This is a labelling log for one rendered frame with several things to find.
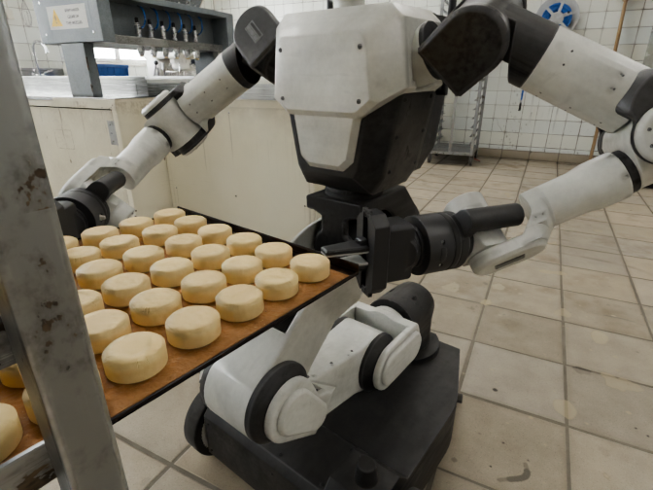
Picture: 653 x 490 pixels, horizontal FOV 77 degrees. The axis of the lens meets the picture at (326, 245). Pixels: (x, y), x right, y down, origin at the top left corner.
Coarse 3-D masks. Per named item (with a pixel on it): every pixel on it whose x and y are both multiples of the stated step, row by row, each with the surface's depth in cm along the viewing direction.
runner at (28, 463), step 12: (36, 444) 25; (24, 456) 25; (36, 456) 25; (48, 456) 26; (0, 468) 24; (12, 468) 24; (24, 468) 25; (36, 468) 25; (48, 468) 26; (0, 480) 24; (12, 480) 24; (24, 480) 25; (36, 480) 26; (48, 480) 26
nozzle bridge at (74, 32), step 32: (32, 0) 146; (64, 0) 140; (96, 0) 134; (128, 0) 145; (160, 0) 156; (64, 32) 145; (96, 32) 138; (128, 32) 155; (224, 32) 192; (96, 64) 148; (96, 96) 150
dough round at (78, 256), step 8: (72, 248) 55; (80, 248) 55; (88, 248) 55; (96, 248) 55; (72, 256) 52; (80, 256) 52; (88, 256) 52; (96, 256) 53; (72, 264) 51; (80, 264) 52
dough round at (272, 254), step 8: (256, 248) 56; (264, 248) 55; (272, 248) 55; (280, 248) 55; (288, 248) 55; (256, 256) 54; (264, 256) 53; (272, 256) 53; (280, 256) 53; (288, 256) 54; (264, 264) 54; (272, 264) 53; (280, 264) 54; (288, 264) 54
